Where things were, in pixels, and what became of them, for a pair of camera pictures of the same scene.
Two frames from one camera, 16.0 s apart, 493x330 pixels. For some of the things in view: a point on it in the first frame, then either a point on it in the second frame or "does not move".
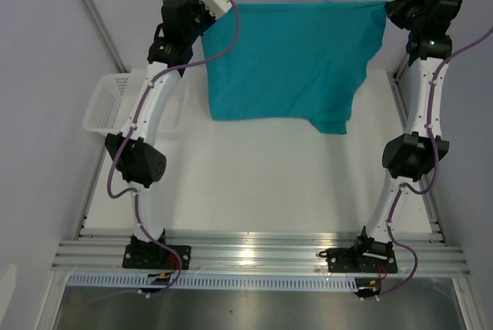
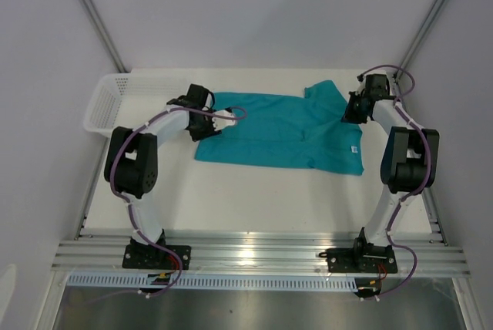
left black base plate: (151, 256) does not move
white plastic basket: (112, 98) does not move
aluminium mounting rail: (249, 254) does not move
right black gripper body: (408, 15) to (353, 113)
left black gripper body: (201, 18) to (204, 129)
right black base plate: (344, 260) does not move
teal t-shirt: (290, 62) to (303, 131)
